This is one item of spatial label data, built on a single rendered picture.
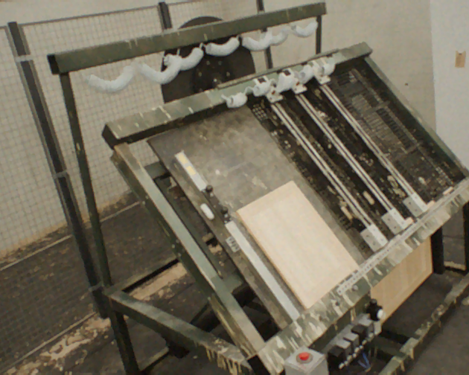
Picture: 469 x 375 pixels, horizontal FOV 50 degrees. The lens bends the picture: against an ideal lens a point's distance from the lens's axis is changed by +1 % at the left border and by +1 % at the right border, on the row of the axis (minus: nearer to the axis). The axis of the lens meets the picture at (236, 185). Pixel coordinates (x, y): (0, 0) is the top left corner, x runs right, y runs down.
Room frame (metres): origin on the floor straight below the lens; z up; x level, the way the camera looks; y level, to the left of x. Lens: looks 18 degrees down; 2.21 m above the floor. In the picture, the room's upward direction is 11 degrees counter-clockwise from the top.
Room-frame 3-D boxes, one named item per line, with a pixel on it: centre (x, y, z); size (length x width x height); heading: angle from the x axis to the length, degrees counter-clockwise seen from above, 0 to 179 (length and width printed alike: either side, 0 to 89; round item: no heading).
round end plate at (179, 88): (3.17, 0.01, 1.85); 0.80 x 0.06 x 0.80; 132
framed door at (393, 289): (2.81, -0.91, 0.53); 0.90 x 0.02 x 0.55; 132
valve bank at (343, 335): (1.94, -0.42, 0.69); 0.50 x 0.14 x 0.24; 132
